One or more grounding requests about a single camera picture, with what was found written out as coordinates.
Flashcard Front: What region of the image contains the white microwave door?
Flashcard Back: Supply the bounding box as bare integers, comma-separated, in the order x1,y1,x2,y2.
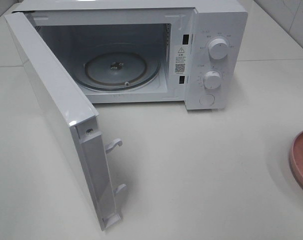
5,12,127,230

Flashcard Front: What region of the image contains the glass microwave turntable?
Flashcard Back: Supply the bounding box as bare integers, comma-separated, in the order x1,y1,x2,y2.
72,43,161,92

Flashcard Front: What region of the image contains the round white door button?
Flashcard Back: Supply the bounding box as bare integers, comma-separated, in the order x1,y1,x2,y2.
199,94,215,107

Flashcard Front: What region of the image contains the upper white power knob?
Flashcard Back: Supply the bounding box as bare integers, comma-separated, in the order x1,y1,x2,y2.
208,36,229,60

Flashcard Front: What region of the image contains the white timer knob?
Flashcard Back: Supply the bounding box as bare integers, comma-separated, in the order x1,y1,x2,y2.
203,71,223,90

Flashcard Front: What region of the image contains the white microwave oven body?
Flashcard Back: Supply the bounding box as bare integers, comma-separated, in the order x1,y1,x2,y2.
11,0,248,110

